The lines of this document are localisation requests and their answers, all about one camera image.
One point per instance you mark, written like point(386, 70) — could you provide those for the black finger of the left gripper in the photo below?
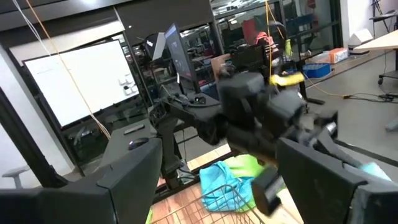
point(267, 193)
point(335, 151)

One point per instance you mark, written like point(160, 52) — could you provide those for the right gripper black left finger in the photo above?
point(93, 205)

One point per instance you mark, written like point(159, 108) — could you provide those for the blue plastic crate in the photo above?
point(317, 71)

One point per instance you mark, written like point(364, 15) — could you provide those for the light wood table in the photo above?
point(382, 42)

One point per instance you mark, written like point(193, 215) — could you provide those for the black computer monitor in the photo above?
point(180, 53)

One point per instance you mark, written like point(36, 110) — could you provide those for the white whiteboard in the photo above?
point(77, 81)

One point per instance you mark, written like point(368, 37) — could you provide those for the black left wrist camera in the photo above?
point(286, 109)

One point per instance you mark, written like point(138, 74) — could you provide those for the grey side desk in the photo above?
point(118, 155)

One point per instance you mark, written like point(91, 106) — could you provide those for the black phone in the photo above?
point(134, 129)

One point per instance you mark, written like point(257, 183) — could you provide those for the white box device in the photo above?
point(359, 39)

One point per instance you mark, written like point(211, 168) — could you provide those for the yellow tape tag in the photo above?
point(286, 79)

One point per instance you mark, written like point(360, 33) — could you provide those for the green microfiber towel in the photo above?
point(149, 217)
point(245, 165)

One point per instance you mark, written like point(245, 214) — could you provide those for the studio light softbox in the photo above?
point(154, 45)

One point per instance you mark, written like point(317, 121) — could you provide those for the green cloth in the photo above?
point(288, 48)

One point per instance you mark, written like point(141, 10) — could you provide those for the orange box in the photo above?
point(339, 55)

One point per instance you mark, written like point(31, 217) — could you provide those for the blue microfiber towel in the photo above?
point(217, 183)
point(374, 170)

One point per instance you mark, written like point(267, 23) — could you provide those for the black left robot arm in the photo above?
point(242, 96)

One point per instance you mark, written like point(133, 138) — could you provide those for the black computer mouse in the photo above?
point(139, 143)

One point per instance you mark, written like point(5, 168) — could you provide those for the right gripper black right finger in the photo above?
point(326, 199)

